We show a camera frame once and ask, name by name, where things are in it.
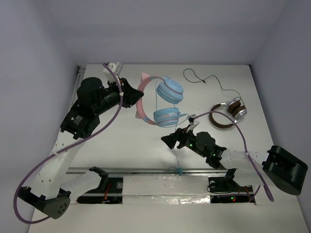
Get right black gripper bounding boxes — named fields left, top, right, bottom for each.
left=161, top=124, right=207, bottom=158

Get light blue headphone cable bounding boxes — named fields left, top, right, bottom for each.
left=153, top=75, right=192, bottom=176

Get blue pink cat-ear headphones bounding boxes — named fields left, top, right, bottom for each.
left=135, top=73, right=184, bottom=128

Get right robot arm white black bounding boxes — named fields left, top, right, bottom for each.
left=161, top=128, right=308, bottom=196

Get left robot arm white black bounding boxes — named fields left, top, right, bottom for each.
left=13, top=77, right=144, bottom=224

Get brown silver headphones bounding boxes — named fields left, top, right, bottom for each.
left=209, top=99, right=247, bottom=129

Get white foam taped block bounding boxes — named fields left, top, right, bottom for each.
left=122, top=175, right=210, bottom=205

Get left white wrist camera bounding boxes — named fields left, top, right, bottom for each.
left=103, top=62, right=123, bottom=80

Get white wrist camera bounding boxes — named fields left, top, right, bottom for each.
left=186, top=114, right=199, bottom=132
left=103, top=62, right=123, bottom=80

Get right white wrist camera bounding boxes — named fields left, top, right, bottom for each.
left=186, top=114, right=199, bottom=132

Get aluminium rail front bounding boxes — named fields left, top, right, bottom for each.
left=65, top=167, right=231, bottom=176

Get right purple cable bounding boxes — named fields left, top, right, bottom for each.
left=191, top=111, right=275, bottom=202

